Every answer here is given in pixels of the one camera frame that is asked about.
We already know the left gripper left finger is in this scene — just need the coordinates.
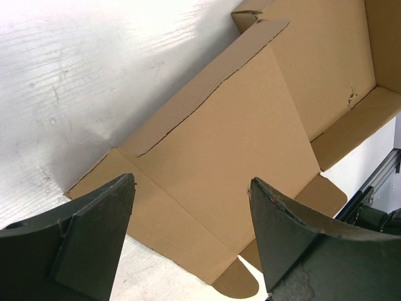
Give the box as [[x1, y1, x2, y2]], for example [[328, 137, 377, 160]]
[[1, 173, 135, 300]]

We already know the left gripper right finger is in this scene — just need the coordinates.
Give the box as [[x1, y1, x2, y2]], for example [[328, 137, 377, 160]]
[[249, 177, 400, 300]]

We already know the brown cardboard express box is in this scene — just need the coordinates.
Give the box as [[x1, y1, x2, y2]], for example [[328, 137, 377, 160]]
[[66, 1, 400, 299]]

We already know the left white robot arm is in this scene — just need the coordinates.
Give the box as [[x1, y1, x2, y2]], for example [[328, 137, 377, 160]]
[[1, 173, 400, 300]]

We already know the aluminium front rail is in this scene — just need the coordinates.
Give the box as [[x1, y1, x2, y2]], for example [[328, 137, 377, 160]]
[[360, 149, 400, 206]]

